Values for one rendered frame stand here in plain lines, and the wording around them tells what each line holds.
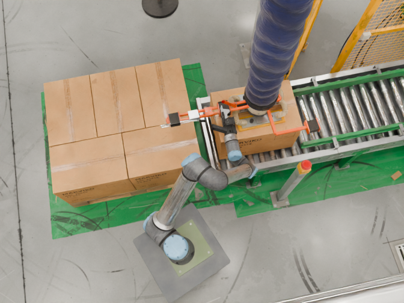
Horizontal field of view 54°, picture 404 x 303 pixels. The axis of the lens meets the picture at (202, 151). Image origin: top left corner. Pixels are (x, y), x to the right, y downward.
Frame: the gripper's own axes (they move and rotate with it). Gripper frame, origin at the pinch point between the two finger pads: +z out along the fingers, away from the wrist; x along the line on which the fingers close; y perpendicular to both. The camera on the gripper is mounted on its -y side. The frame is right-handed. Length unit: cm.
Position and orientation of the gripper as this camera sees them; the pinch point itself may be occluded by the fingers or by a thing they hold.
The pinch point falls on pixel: (220, 109)
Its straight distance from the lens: 275.5
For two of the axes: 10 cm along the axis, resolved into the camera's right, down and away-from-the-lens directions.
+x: -0.2, -3.2, -9.5
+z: -2.0, -9.3, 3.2
